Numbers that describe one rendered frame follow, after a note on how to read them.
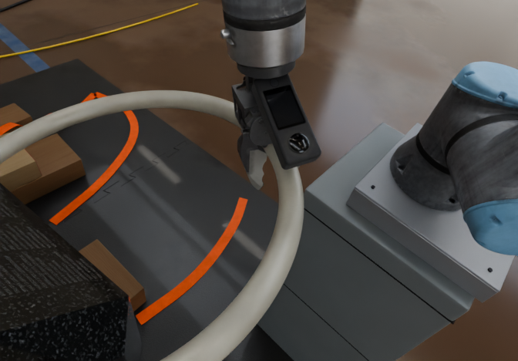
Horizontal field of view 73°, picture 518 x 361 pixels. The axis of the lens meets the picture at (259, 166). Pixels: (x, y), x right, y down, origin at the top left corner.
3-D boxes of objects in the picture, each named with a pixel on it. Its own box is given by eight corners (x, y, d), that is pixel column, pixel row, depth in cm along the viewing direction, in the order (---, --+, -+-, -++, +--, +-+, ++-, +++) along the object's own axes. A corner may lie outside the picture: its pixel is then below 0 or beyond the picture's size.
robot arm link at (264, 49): (319, 21, 37) (230, 38, 35) (317, 65, 40) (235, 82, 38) (287, -6, 43) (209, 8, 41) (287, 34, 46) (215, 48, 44)
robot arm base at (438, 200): (410, 134, 90) (430, 104, 82) (482, 177, 83) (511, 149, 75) (375, 173, 79) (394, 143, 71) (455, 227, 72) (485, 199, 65)
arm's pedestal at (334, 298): (308, 247, 171) (376, 106, 110) (400, 322, 152) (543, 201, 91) (236, 322, 142) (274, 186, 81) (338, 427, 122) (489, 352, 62)
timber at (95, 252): (146, 301, 141) (144, 288, 132) (120, 323, 133) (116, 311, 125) (102, 253, 152) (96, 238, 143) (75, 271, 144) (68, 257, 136)
